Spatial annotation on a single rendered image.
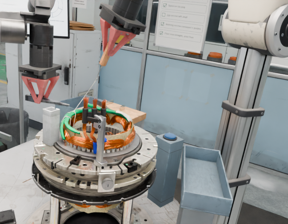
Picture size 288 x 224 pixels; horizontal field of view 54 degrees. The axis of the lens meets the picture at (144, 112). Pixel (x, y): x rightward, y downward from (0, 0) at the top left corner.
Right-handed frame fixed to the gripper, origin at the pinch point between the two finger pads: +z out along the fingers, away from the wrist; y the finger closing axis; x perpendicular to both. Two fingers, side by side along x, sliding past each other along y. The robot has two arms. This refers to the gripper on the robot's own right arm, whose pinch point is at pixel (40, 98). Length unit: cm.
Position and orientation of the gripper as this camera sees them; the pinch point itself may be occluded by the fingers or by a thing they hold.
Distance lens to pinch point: 81.1
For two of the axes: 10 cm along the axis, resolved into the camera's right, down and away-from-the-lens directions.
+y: -2.5, 2.9, -9.2
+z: -1.3, 9.4, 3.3
